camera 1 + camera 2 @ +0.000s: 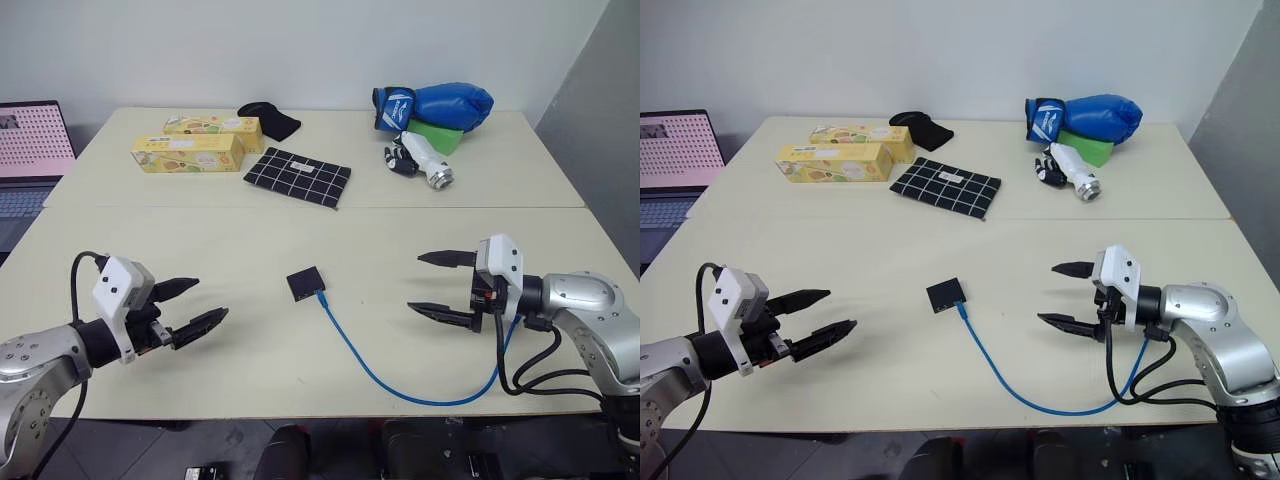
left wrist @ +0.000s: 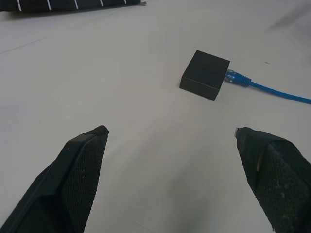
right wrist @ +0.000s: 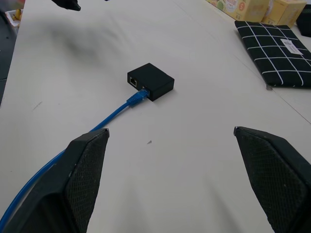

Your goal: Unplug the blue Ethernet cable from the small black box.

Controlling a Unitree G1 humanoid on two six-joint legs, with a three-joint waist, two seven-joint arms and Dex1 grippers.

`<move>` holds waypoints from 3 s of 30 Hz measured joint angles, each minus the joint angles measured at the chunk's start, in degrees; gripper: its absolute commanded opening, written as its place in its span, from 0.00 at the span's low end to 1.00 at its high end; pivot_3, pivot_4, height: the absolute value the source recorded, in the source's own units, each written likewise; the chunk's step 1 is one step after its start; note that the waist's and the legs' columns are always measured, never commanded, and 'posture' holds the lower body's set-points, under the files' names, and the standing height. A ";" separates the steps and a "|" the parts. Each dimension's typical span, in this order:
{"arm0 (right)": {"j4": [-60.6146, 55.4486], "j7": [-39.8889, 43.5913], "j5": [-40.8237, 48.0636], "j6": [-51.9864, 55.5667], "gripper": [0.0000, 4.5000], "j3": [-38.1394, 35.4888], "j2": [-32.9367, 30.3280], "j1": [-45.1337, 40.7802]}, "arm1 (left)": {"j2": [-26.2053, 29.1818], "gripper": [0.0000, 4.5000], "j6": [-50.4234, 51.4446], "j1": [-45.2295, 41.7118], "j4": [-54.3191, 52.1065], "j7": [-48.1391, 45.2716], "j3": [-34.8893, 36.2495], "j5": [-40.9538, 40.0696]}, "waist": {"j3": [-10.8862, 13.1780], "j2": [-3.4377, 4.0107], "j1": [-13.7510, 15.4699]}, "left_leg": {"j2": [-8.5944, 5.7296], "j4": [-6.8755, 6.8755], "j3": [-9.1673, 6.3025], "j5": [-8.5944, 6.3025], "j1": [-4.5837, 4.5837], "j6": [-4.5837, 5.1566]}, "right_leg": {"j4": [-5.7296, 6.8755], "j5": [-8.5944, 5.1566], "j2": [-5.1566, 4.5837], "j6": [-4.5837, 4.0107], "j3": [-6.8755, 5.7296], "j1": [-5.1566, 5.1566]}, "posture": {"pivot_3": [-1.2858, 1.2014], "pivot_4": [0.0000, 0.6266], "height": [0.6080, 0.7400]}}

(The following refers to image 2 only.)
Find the black cloth with white stripes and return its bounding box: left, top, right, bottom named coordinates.
left=0, top=0, right=147, bottom=12

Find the blue Ethernet cable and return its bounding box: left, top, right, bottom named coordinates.
left=224, top=68, right=311, bottom=105

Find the black rectangular box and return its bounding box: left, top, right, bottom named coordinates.
left=179, top=50, right=231, bottom=101

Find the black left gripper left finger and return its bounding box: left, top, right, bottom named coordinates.
left=0, top=125, right=109, bottom=233

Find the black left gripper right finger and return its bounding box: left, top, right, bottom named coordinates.
left=234, top=126, right=311, bottom=233

